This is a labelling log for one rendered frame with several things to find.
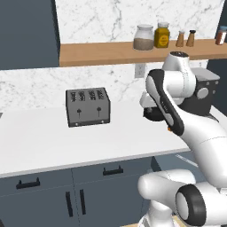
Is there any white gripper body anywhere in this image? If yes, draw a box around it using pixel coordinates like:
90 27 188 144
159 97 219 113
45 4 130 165
139 90 157 110

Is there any open blue-grey drawer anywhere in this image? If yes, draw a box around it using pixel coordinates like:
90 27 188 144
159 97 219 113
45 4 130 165
151 151 207 183

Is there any wide blue-grey drawer front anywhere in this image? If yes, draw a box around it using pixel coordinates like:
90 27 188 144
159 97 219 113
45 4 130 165
0 168 74 199

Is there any black and grey coffee machine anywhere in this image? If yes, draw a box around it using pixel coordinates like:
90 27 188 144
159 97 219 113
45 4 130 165
176 67 222 117

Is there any black four-slot toaster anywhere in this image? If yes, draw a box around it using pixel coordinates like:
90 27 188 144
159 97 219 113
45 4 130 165
65 87 112 129

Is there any glass jar with brown grains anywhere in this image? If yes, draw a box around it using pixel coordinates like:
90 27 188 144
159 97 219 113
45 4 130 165
132 24 155 52

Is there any yellow spice jar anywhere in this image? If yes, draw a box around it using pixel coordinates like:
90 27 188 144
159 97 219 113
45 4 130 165
153 21 171 49

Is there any brown shaker with white cap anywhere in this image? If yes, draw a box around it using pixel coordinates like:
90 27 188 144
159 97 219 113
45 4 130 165
175 29 186 48

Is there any brown shaker with black cap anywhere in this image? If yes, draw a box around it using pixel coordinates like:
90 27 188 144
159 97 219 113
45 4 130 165
185 28 197 48

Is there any dark blue tall cupboard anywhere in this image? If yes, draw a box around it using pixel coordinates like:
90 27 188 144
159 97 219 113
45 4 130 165
206 57 227 109

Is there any blue-grey cupboard door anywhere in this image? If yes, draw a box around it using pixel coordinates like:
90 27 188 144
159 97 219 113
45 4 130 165
0 185 79 227
74 172 153 227

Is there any white wall outlet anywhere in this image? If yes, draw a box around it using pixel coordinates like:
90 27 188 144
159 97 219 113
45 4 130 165
134 63 146 79

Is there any wooden wall shelf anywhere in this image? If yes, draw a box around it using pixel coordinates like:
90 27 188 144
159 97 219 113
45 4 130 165
59 37 227 68

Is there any black drawer handle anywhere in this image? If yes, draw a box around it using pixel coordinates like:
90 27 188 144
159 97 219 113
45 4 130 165
15 177 42 191
102 165 125 176

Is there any black cupboard door handle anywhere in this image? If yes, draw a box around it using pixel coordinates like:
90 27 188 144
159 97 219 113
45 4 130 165
78 188 88 216
65 191 74 218

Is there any dark blue wall cupboard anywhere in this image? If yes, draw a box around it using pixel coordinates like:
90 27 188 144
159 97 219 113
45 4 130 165
0 0 62 71

